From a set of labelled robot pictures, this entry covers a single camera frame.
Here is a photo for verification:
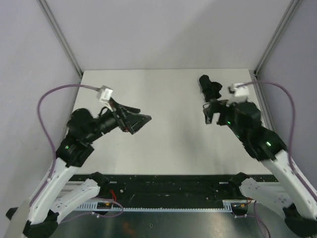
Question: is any black folding umbrella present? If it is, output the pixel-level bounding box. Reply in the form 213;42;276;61
199;75;222;103

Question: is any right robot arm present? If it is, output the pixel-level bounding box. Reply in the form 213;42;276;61
203;100;317;238

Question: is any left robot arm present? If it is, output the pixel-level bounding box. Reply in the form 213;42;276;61
5;99;152;238

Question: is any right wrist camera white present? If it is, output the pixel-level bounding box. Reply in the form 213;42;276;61
227;83;250;105

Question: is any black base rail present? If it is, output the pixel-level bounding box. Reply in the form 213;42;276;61
99;175;247;210

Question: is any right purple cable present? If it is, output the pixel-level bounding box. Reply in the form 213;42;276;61
239;80;317;201

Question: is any purple cable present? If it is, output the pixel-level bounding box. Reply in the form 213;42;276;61
239;80;317;201
28;84;100;209

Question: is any grey slotted cable duct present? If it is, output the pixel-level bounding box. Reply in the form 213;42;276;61
74;200;247;213

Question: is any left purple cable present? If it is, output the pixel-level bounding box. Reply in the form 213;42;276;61
28;84;100;209

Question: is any right aluminium frame post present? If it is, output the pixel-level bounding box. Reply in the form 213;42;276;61
254;0;302;77

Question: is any aluminium frame post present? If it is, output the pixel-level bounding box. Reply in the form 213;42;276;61
37;0;84;77
254;0;302;77

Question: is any left aluminium frame post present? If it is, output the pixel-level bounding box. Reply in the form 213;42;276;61
37;0;84;77

